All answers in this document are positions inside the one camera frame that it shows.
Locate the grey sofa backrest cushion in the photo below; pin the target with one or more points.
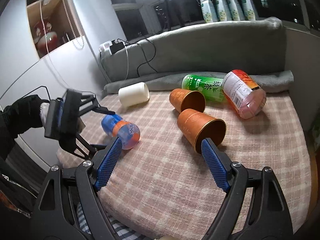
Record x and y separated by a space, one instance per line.
256 47

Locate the red white ceramic vase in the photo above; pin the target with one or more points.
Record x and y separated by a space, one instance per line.
46 39

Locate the black left sleeve forearm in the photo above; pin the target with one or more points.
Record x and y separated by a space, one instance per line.
18 118

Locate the beige plaid seat cover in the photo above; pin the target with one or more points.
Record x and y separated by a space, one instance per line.
162 187

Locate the orange paper cup front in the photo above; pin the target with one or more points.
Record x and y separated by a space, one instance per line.
197 126

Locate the white power strip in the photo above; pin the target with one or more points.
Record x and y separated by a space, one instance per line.
104 48

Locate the white gloved left hand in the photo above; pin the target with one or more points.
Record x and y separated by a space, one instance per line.
44 108

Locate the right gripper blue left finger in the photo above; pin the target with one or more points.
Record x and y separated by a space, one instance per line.
105 161

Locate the black tripod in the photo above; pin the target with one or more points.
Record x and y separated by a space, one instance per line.
165 14

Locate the orange paper cup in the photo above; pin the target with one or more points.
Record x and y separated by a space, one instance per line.
183 99
197 126

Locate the blue white checkered cloth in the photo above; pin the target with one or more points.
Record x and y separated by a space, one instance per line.
100 227

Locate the blue orange cut bottle cup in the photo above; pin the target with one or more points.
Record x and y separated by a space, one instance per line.
116 126

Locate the window frame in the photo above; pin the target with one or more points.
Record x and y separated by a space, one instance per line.
143 18

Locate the orange paper cup rear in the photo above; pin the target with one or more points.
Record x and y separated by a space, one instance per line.
183 99

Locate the green tea bottle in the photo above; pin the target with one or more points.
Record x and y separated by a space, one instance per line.
210 87

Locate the wooden wall shelf niche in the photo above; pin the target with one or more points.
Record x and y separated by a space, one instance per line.
62 17

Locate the refill pouch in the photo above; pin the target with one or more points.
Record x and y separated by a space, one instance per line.
249 10
223 10
236 10
208 11

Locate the black power adapter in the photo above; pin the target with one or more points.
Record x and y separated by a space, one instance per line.
116 46

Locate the white cylindrical cup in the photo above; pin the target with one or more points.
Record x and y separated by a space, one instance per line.
134 94

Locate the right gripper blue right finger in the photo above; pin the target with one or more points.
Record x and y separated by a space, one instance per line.
218 164

